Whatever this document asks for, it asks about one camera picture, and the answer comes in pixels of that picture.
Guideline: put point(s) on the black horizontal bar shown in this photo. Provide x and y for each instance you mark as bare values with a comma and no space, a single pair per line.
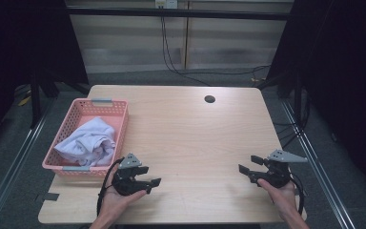
124,12

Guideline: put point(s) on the person's left hand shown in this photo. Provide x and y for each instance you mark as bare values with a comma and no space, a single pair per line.
114,203

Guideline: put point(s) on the white patterned garment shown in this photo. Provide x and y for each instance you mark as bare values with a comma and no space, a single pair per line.
89,140

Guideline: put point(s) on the aluminium floor rail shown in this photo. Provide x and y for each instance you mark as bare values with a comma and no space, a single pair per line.
317,165
16,160

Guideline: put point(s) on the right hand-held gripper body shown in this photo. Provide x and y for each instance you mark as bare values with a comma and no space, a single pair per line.
276,173

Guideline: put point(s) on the black curtain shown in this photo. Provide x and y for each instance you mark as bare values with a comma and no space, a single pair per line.
343,79
19,41

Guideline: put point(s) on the black tape strip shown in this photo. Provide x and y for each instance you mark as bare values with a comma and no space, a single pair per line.
51,197

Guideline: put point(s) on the pink plastic basket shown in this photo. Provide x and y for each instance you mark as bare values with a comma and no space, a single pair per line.
122,122

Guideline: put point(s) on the white wall outlet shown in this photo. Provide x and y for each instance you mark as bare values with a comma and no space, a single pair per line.
166,3

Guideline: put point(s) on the black metal stand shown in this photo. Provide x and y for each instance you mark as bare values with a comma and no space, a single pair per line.
35,101
297,98

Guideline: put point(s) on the yellow floor item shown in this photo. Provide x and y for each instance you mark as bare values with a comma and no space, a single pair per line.
24,101

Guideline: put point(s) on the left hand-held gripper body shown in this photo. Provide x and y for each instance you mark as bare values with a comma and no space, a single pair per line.
127,181

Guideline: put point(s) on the person's right hand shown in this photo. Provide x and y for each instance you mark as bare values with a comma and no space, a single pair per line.
279,195

